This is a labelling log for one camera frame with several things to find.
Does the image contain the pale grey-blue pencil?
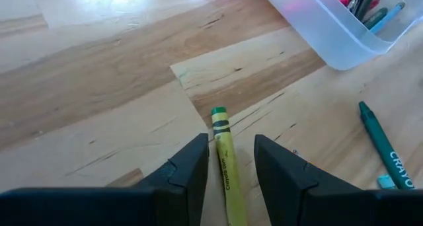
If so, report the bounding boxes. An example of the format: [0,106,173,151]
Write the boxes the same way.
[369,1,406,35]

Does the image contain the short dark pen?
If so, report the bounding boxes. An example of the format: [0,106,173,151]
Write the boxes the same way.
[355,0,381,21]

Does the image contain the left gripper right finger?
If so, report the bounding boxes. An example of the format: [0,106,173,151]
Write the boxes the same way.
[253,134,423,226]

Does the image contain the dark green crayon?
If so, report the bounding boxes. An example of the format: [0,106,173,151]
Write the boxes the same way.
[362,7,389,30]

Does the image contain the teal crayon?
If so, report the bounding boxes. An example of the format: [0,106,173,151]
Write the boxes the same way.
[358,100,416,190]

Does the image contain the yellow-green crayon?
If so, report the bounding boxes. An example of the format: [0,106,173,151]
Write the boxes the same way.
[210,106,249,226]

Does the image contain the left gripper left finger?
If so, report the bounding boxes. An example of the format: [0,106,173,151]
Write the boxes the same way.
[0,132,210,226]

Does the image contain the pink-lidded clear supply box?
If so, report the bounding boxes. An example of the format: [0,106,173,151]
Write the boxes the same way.
[257,0,423,71]

